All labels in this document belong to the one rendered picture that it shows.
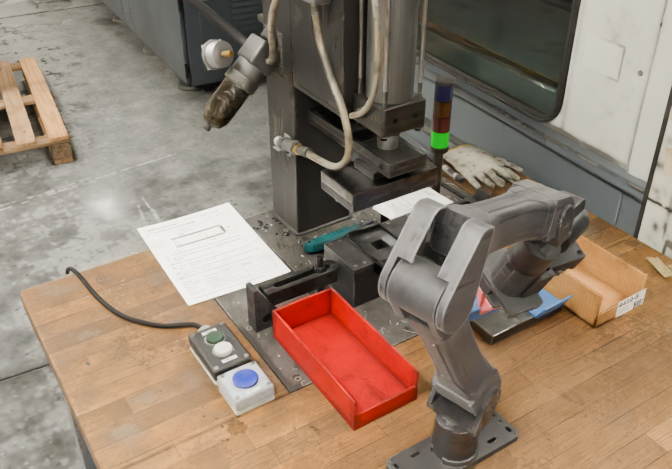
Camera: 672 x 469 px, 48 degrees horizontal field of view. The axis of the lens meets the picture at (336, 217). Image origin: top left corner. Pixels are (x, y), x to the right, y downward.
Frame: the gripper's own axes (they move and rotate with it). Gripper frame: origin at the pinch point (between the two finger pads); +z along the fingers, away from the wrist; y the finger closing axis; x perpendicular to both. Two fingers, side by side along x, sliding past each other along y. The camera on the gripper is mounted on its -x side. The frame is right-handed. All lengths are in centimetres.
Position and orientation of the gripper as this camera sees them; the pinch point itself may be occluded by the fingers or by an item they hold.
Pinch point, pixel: (484, 309)
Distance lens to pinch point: 121.4
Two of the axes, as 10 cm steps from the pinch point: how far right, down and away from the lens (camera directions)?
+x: -8.7, 2.3, -4.4
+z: -2.5, 5.7, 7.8
